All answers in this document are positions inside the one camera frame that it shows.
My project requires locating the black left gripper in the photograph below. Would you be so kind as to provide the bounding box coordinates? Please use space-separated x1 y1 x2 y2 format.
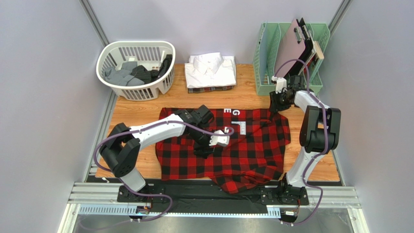
190 125 219 159

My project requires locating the red black plaid shirt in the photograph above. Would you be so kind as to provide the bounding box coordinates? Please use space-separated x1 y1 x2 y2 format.
155 109 291 194

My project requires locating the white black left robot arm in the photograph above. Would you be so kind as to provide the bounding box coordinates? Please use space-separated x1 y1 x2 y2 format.
94 105 227 193

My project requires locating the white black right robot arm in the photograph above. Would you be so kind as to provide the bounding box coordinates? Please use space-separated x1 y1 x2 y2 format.
269 76 341 202

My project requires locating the folded tartan shirt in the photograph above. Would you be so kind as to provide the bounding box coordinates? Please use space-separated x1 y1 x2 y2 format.
188 86 234 94

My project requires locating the pink clipboard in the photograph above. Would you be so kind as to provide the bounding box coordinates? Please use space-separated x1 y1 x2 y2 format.
274 19 305 77

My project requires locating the red book in organizer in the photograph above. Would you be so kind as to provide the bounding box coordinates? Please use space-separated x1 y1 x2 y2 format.
307 52 319 72

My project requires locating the green file organizer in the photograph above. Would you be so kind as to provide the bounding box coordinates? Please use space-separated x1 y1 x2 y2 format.
253 22 331 97

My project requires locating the folded white shirt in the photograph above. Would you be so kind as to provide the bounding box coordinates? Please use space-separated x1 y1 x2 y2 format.
185 52 237 89

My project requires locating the black clipboard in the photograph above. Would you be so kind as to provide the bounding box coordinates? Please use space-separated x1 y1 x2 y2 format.
288 17 314 76

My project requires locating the black shirt in basket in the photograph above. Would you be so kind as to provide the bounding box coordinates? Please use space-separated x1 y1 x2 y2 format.
128 54 173 86

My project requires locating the white laundry basket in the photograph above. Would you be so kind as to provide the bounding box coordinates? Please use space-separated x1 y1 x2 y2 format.
96 41 176 101

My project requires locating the grey shirt in basket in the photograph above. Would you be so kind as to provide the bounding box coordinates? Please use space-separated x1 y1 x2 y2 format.
103 61 145 86

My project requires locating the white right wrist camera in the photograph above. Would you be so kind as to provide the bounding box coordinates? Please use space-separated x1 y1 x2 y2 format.
271 76 287 94

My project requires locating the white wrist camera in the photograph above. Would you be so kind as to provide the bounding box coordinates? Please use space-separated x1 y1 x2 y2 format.
209 127 234 147
271 76 287 94

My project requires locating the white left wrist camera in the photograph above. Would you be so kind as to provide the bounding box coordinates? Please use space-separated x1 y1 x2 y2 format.
209 127 234 147

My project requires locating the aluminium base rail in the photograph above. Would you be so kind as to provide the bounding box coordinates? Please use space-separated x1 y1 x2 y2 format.
58 179 369 233

